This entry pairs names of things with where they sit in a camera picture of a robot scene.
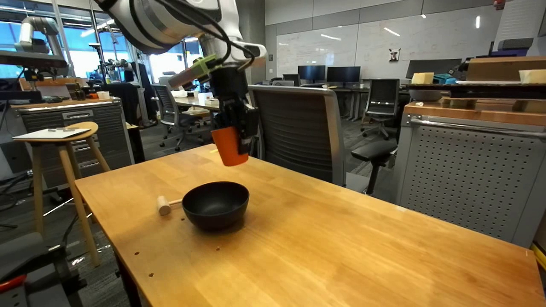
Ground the wooden stool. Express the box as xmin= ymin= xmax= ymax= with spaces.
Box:
xmin=12 ymin=119 xmax=113 ymax=266

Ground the grey mesh office chair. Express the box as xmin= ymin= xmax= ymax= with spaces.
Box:
xmin=248 ymin=83 xmax=348 ymax=187

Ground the black office chair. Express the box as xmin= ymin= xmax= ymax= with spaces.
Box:
xmin=350 ymin=77 xmax=403 ymax=196

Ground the black bowl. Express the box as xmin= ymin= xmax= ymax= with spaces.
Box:
xmin=181 ymin=181 xmax=251 ymax=233

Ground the wide dark monitor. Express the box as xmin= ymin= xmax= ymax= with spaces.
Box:
xmin=405 ymin=56 xmax=464 ymax=80

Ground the orange plastic cup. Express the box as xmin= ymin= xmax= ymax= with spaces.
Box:
xmin=210 ymin=124 xmax=251 ymax=169

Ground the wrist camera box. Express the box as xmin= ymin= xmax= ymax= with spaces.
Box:
xmin=166 ymin=53 xmax=222 ymax=89

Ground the large wooden crate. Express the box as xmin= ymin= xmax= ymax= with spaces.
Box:
xmin=464 ymin=54 xmax=546 ymax=83

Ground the small light wood block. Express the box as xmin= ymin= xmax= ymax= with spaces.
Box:
xmin=410 ymin=70 xmax=437 ymax=87
xmin=517 ymin=66 xmax=546 ymax=87

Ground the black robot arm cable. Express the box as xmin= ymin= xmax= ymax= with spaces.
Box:
xmin=154 ymin=0 xmax=260 ymax=71

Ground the white flat tray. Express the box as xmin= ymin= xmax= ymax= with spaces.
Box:
xmin=12 ymin=124 xmax=91 ymax=143

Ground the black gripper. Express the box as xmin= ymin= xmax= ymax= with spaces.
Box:
xmin=208 ymin=61 xmax=261 ymax=157

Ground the small wooden mallet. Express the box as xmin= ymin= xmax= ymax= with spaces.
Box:
xmin=156 ymin=194 xmax=186 ymax=218

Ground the long wooden beam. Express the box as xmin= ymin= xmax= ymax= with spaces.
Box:
xmin=403 ymin=95 xmax=546 ymax=128

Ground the black computer monitor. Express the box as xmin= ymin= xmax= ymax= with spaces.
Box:
xmin=295 ymin=63 xmax=328 ymax=87
xmin=326 ymin=65 xmax=364 ymax=87

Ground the grey swivel chair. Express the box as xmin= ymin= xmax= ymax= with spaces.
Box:
xmin=149 ymin=82 xmax=214 ymax=145

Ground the grey perforated metal panel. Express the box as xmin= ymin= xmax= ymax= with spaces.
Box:
xmin=394 ymin=111 xmax=546 ymax=249

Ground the grey drawer cabinet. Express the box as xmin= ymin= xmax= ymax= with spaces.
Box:
xmin=12 ymin=95 xmax=137 ymax=184

